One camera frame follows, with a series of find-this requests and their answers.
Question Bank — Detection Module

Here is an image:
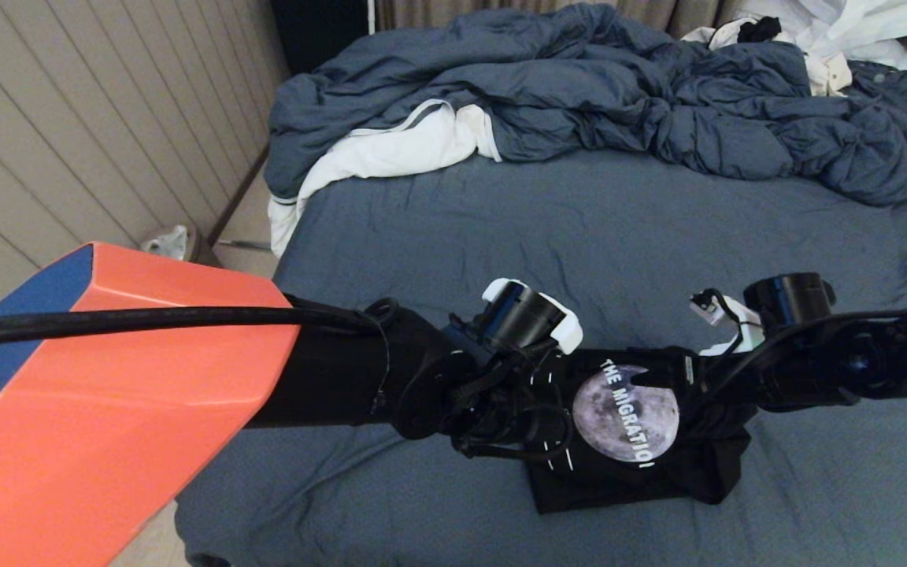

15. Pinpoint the black t-shirt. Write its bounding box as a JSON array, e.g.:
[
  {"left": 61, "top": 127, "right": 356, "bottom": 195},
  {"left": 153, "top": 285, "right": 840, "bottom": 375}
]
[{"left": 524, "top": 346, "right": 752, "bottom": 514}]

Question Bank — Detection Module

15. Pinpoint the white duvet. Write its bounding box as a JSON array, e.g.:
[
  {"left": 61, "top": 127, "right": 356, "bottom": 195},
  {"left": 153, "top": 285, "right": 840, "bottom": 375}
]
[{"left": 267, "top": 98, "right": 503, "bottom": 258}]

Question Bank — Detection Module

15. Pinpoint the crumpled blue duvet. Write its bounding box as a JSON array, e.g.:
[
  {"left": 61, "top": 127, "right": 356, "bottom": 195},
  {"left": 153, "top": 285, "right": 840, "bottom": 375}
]
[{"left": 263, "top": 0, "right": 907, "bottom": 207}]

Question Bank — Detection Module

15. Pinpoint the small black fabric item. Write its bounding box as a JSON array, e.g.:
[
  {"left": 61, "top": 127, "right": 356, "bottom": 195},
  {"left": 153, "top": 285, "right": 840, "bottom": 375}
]
[{"left": 737, "top": 16, "right": 783, "bottom": 44}]

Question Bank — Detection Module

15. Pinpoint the white crumpled shirt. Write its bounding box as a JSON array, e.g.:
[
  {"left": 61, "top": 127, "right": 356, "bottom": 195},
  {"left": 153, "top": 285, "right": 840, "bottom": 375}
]
[{"left": 682, "top": 0, "right": 907, "bottom": 97}]

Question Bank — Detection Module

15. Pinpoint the beige curtain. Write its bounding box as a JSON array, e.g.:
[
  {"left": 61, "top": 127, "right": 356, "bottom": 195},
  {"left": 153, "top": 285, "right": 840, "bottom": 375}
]
[{"left": 375, "top": 0, "right": 746, "bottom": 32}]

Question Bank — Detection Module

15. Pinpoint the black tall furniture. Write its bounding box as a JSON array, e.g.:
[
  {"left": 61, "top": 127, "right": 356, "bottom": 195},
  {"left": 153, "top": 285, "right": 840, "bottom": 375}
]
[{"left": 268, "top": 0, "right": 372, "bottom": 76}]

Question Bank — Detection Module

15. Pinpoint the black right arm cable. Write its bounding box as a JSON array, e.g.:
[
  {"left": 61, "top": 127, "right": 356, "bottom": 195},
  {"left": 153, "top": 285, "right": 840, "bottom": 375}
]
[{"left": 690, "top": 290, "right": 907, "bottom": 410}]

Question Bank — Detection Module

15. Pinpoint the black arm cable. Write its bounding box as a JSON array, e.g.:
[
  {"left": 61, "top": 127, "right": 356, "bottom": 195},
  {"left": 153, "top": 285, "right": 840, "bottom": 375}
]
[
  {"left": 0, "top": 303, "right": 393, "bottom": 353},
  {"left": 690, "top": 290, "right": 907, "bottom": 410}
]

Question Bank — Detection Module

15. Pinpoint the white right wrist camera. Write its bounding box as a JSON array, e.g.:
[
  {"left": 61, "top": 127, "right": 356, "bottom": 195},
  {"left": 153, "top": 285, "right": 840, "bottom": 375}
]
[{"left": 690, "top": 290, "right": 767, "bottom": 357}]

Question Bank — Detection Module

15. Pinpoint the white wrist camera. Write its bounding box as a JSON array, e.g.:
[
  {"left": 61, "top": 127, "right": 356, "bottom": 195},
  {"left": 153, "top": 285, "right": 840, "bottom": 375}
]
[
  {"left": 690, "top": 290, "right": 767, "bottom": 357},
  {"left": 481, "top": 278, "right": 584, "bottom": 357}
]

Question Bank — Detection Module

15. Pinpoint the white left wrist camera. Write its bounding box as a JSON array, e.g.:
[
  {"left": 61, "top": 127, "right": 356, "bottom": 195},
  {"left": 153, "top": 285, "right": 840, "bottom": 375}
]
[{"left": 481, "top": 278, "right": 584, "bottom": 357}]

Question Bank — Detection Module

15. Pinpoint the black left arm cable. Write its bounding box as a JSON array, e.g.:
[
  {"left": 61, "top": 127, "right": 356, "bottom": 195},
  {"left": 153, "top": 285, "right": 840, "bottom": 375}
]
[{"left": 0, "top": 303, "right": 393, "bottom": 353}]

